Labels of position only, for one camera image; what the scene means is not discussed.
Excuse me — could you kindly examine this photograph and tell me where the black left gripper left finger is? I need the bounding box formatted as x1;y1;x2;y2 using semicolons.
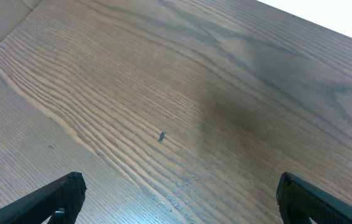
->
0;172;87;224

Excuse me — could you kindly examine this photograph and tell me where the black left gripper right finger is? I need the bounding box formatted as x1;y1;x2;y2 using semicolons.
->
276;172;352;224

